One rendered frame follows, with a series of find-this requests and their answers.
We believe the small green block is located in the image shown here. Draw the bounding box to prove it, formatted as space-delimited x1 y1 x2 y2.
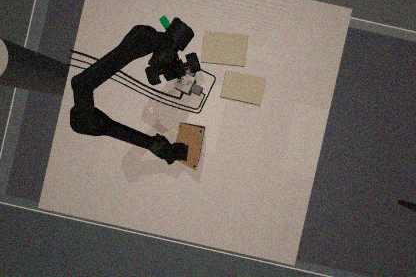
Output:
159 15 170 30

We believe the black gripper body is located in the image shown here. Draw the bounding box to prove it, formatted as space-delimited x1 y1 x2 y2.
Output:
145 52 201 86

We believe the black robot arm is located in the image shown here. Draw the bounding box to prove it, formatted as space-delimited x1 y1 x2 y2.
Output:
70 18 194 165

